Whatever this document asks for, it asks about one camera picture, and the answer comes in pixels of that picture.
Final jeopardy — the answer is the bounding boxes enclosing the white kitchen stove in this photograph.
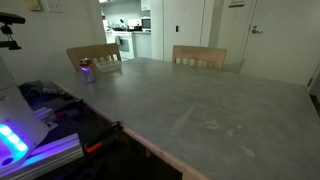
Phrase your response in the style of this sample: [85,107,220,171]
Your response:
[112,31,135,59]

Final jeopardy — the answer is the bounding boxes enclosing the black camera on stand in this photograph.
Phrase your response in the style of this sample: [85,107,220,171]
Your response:
[0,12,26,50]

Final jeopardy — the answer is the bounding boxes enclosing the white door with lever handle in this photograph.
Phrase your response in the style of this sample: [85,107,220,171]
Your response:
[240,0,320,85]

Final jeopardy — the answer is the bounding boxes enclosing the wooden chair at table end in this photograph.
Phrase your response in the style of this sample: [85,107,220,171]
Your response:
[172,45,227,70]

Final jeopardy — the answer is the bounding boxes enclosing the black orange clamp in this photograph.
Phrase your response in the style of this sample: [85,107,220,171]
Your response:
[83,121,123,156]

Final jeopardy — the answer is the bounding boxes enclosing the red and silver drink can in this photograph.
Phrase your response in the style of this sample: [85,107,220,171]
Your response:
[79,58,95,82]

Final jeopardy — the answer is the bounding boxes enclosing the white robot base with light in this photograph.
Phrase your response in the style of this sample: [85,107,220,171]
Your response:
[0,59,49,173]

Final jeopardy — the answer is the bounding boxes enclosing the wooden chair near can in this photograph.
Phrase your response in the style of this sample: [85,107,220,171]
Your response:
[66,43,121,72]

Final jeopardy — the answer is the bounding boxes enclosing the microwave oven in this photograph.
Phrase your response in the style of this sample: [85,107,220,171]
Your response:
[141,17,151,29]

